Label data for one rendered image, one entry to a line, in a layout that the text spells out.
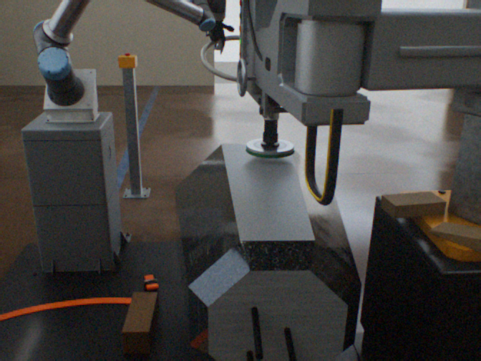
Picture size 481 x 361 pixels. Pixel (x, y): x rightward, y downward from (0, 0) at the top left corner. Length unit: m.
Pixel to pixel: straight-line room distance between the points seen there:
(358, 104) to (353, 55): 0.13
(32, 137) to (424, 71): 1.92
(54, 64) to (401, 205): 1.73
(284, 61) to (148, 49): 7.10
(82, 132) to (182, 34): 6.11
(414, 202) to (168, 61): 7.18
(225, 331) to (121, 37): 7.49
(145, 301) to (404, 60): 1.60
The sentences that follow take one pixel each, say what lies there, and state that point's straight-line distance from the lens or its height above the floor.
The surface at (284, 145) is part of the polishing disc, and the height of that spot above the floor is 0.88.
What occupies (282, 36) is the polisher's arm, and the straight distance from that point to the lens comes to 1.60.
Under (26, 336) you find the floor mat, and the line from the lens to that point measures 2.53.
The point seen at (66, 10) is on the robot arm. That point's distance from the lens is 2.53.
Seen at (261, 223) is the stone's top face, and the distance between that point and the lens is 1.53.
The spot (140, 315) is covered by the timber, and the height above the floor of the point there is 0.13.
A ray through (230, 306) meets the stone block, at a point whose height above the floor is 0.65.
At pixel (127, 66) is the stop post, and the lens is 3.62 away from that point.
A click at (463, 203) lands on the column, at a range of 1.85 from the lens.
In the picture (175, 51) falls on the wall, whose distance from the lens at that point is 8.60.
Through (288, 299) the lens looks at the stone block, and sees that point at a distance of 1.45.
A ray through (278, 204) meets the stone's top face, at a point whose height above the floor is 0.82.
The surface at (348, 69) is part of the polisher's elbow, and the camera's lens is 1.36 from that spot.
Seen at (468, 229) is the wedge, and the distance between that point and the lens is 1.71.
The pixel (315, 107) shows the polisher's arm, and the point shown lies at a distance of 1.34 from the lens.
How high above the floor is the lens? 1.50
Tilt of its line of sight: 21 degrees down
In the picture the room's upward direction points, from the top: 1 degrees clockwise
